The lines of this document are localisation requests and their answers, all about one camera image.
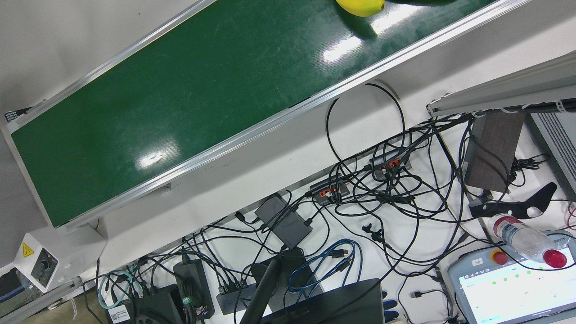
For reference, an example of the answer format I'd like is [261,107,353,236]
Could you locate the yellow banana bunch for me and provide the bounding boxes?
[335,0,386,18]

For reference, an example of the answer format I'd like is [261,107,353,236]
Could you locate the black orange usb hub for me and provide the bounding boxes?
[310,178,351,206]
[369,151,412,180]

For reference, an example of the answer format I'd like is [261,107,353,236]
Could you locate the dark grey power adapter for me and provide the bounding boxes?
[254,193,313,249]

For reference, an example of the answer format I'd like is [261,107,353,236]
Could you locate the black monitor stand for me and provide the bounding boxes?
[240,247,311,324]

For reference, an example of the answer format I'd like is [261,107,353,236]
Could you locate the black multiport hub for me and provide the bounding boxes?
[216,279,252,315]

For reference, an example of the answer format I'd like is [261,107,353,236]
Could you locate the black power brick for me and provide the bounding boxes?
[173,259,216,315]

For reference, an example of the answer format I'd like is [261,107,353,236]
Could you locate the green conveyor belt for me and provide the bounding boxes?
[2,0,531,230]

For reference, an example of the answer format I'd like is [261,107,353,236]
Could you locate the black device with white label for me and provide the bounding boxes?
[106,283,185,324]

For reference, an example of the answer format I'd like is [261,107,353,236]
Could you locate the dark wooden block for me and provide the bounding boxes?
[463,110,526,194]

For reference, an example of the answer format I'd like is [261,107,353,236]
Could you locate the clear water bottle red cap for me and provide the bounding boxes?
[490,214,568,270]

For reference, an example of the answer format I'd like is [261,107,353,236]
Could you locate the grey teach pendant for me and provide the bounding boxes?
[447,229,576,324]

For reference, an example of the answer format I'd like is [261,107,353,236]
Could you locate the white conveyor control box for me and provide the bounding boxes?
[13,225,108,293]

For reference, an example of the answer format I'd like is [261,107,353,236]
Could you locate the black finned computer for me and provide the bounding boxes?
[524,110,576,201]

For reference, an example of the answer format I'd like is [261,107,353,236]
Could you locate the black looped cable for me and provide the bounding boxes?
[326,83,406,180]

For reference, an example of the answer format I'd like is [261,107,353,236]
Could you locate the blue cable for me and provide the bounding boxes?
[287,238,363,295]

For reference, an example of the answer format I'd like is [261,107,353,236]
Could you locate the blue tool handles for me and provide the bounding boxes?
[382,290,400,322]

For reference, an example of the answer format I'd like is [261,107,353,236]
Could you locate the black curved bracket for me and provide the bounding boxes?
[468,182,558,220]

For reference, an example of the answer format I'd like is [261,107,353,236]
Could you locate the teal cable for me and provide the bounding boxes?
[98,270,135,311]

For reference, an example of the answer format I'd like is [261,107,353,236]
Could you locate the aluminium camera post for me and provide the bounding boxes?
[427,52,576,117]

